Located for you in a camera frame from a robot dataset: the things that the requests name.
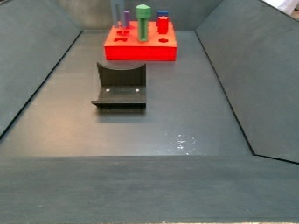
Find red peg board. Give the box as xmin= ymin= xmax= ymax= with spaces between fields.
xmin=105 ymin=21 xmax=178 ymax=61

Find purple rectangular peg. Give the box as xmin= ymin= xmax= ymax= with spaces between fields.
xmin=125 ymin=10 xmax=130 ymax=28

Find green pentagon peg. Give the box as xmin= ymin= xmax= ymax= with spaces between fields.
xmin=135 ymin=4 xmax=153 ymax=42

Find dark blue rounded peg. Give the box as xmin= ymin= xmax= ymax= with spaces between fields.
xmin=157 ymin=10 xmax=169 ymax=17

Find blue double-square block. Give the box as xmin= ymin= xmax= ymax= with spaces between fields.
xmin=111 ymin=0 xmax=126 ymax=28

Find black curved holder stand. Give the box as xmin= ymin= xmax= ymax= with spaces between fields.
xmin=91 ymin=64 xmax=146 ymax=107

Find red star peg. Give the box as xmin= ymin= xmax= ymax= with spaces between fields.
xmin=158 ymin=16 xmax=169 ymax=34

